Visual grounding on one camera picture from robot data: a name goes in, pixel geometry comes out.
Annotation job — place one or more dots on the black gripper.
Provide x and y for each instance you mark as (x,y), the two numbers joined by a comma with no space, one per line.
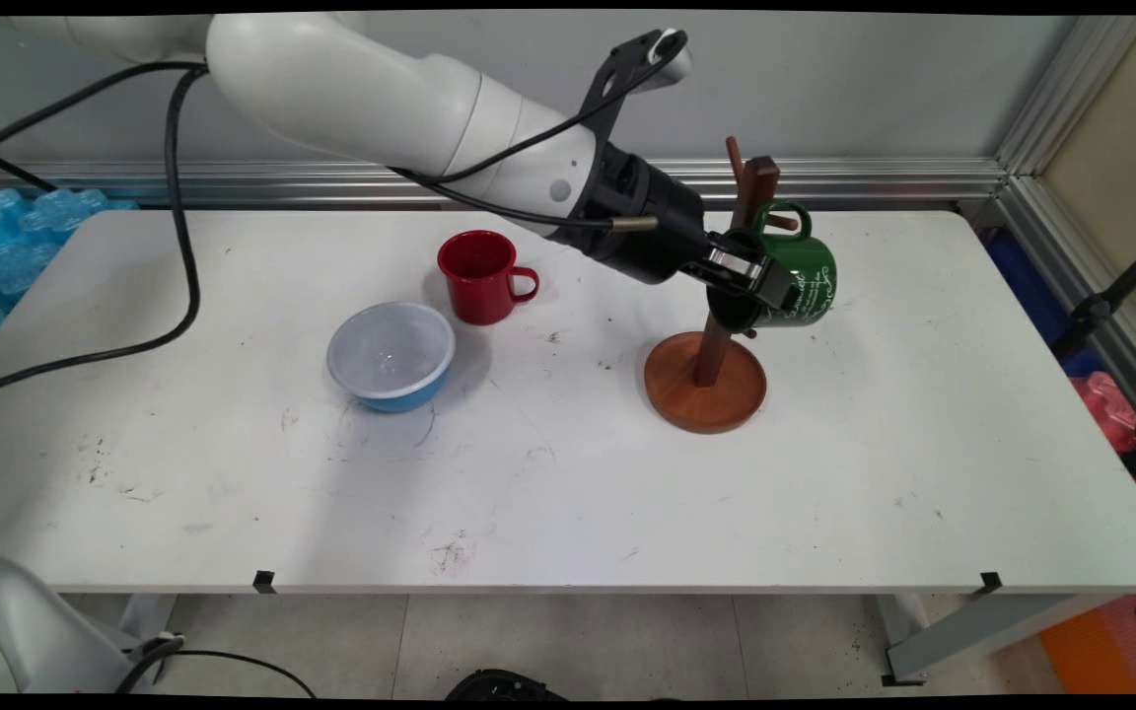
(652,222)

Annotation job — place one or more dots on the green enamel mug white lettering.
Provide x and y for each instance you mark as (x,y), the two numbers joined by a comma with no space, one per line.
(805,281)

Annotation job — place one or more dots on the grey rounded robot base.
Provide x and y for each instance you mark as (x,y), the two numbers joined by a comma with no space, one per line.
(26,631)

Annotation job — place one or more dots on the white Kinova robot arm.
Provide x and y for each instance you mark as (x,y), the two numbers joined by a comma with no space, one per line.
(351,89)

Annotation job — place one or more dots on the brown wooden mug tree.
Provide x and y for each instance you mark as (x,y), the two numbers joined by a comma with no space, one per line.
(706,394)

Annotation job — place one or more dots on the blue plastic crate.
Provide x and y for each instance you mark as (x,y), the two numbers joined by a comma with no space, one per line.
(1027,286)

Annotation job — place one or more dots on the red enamel mug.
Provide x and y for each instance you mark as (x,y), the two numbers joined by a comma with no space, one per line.
(474,286)

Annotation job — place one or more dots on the black tripod stand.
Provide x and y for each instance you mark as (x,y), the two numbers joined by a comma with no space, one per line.
(1120,286)

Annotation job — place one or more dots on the blue bowl white inside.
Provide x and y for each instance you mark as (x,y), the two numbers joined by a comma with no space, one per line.
(390,350)

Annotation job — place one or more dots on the beige partition panel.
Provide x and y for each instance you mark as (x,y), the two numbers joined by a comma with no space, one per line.
(1115,168)

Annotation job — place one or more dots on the red plastic bag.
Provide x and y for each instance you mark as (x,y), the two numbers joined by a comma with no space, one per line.
(1110,409)

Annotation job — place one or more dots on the black table edge clip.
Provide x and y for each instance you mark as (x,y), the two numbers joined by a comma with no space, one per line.
(264,582)
(990,582)

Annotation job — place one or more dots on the grey table leg with foot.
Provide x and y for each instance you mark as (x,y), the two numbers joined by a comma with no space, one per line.
(972,631)

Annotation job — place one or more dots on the black electronic device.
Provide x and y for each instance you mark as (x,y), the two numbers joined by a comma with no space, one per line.
(504,685)

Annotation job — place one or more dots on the orange box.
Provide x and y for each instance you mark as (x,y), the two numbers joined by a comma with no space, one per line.
(1086,651)

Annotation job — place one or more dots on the blue bubble wrap sheet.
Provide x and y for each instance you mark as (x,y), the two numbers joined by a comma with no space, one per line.
(6,247)

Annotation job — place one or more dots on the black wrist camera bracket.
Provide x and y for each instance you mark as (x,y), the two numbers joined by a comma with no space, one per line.
(617,69)

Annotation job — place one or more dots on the aluminium corner frame post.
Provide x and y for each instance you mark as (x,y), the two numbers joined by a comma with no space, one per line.
(1061,158)

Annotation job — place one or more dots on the horizontal aluminium frame rail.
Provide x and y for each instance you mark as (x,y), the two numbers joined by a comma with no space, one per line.
(233,182)

